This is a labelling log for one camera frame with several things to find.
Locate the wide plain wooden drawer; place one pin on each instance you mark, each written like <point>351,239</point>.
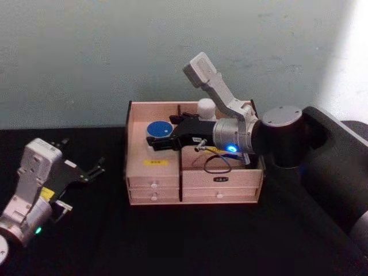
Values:
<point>220,193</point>

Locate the wide wooden drawer black label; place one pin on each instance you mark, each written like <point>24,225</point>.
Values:
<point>220,178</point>

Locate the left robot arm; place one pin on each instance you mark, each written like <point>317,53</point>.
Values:
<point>27,198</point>

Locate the white jar with blue lid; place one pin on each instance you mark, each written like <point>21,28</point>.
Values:
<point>158,128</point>

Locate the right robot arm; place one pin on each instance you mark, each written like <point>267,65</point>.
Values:
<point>310,149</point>

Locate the small wooden drawer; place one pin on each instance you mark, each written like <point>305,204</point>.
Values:
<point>153,182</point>
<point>154,196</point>

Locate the white plastic bottle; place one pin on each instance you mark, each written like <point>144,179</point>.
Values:
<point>206,108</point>

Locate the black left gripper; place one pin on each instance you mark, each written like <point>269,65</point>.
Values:
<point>67,176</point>

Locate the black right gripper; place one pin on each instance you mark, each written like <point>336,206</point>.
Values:
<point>192,130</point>

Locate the wooden desktop drawer organizer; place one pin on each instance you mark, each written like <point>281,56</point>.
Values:
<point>161,169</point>

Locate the black table cloth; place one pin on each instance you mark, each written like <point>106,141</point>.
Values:
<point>178,241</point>

